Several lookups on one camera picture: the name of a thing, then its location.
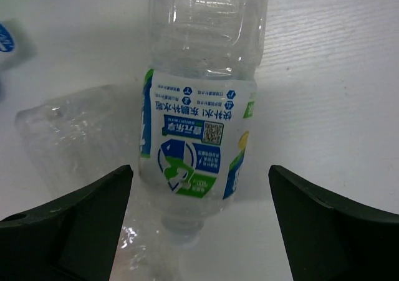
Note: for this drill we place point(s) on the clear bottle dark blue label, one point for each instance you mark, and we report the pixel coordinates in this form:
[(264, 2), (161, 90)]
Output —
[(17, 46)]

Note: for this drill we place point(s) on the clear unlabelled bottle white cap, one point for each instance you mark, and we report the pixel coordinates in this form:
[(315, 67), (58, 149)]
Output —
[(76, 139)]

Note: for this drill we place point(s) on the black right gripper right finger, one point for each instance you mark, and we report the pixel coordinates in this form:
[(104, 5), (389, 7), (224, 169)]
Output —
[(330, 237)]

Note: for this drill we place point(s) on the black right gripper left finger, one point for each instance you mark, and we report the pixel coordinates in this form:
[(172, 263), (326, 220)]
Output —
[(73, 237)]

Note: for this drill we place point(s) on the clear bottle green-blue label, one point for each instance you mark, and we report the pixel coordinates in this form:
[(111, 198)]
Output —
[(198, 101)]

